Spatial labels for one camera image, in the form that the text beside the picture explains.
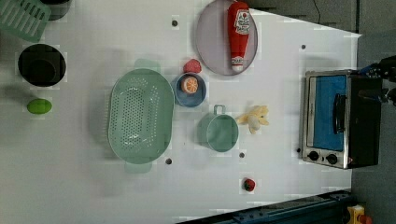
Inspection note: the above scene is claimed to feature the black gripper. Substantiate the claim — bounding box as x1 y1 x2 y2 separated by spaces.
358 55 396 105

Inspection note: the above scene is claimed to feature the yellow plush peeled banana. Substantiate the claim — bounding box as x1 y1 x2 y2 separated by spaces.
236 105 269 134

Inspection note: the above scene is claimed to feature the black and silver toaster oven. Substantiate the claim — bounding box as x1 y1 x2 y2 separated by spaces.
302 70 382 169

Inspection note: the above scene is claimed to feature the yellow and red button box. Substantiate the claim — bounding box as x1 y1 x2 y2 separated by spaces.
347 204 373 224

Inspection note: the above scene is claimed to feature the red plush ketchup bottle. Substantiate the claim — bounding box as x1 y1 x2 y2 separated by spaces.
227 1 250 72

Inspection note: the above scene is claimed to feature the grey round plate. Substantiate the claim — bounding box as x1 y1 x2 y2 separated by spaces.
195 0 258 76

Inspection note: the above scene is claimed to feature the green measuring cup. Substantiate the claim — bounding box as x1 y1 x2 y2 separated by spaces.
197 105 239 153

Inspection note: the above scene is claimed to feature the red plush strawberry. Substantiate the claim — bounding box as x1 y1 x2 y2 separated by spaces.
243 178 256 191

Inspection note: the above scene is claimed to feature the red plush raspberry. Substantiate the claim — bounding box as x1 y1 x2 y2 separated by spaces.
183 59 202 74

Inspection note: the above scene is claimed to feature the plush orange slice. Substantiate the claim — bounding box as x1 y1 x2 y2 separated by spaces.
180 76 199 94

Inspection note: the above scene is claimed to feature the blue bowl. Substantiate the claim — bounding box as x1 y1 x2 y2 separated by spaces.
172 73 206 107

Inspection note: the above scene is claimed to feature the green perforated colander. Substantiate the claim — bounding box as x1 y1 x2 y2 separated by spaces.
107 59 175 174

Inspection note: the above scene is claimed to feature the black cup top left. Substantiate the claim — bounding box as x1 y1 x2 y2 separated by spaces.
40 0 73 21

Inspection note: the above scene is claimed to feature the black round pot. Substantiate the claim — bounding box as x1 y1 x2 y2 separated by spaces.
18 44 66 87

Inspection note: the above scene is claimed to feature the green plush lime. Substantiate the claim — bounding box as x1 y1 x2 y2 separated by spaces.
27 99 52 115

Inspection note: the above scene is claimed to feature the green slotted dish rack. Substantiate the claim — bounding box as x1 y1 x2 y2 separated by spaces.
0 0 51 43

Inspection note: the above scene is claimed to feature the blue metal frame rail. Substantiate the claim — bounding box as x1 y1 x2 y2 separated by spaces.
178 190 357 224

